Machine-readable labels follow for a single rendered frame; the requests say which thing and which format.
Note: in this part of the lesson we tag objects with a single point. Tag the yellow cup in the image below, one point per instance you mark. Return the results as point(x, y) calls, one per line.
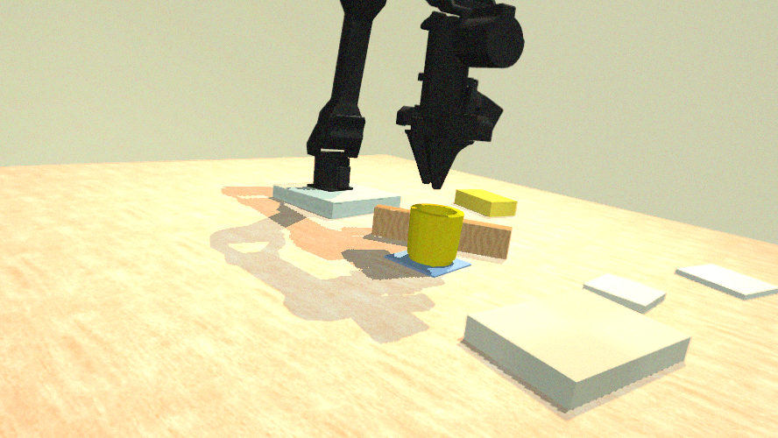
point(434, 234)

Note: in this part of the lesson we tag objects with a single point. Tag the beige flat square block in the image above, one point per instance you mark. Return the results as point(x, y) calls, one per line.
point(576, 347)

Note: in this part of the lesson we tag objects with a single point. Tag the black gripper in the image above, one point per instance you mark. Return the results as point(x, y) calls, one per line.
point(439, 128)

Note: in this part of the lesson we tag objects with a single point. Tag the brown wooden bar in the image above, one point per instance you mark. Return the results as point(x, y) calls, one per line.
point(487, 239)

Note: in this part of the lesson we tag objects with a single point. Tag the yellow rectangular block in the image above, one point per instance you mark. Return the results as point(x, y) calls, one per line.
point(485, 203)

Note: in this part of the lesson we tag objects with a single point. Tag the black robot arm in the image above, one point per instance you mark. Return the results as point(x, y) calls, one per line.
point(486, 35)

